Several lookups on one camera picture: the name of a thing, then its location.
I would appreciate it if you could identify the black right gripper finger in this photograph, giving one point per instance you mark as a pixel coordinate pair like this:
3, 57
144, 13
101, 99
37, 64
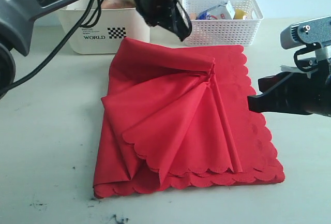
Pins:
267, 82
273, 100

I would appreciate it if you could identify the brown egg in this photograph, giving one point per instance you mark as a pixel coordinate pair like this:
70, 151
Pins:
193, 16

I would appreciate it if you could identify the cream plastic bin WORLD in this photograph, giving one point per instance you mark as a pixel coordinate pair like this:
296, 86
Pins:
106, 36

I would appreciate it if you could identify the round wooden plate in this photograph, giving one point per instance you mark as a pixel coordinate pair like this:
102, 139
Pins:
117, 4

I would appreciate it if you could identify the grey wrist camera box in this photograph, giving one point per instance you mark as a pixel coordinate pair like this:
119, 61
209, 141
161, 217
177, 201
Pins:
313, 32

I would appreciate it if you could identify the red scalloped tablecloth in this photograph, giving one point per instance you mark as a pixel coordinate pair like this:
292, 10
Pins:
179, 118

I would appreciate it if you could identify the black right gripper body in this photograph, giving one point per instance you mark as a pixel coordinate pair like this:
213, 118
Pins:
307, 92

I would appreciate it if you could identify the yellow lemon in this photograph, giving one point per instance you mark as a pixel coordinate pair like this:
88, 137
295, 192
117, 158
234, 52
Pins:
241, 15

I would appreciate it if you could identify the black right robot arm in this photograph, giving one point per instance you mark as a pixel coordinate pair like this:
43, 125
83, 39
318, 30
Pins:
293, 92

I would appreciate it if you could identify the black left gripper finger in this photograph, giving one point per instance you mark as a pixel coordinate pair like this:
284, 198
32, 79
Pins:
173, 22
187, 25

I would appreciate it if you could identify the blue white milk carton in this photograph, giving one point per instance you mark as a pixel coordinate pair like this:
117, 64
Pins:
221, 11

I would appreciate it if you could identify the white perforated plastic basket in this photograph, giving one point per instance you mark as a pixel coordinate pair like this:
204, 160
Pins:
223, 32

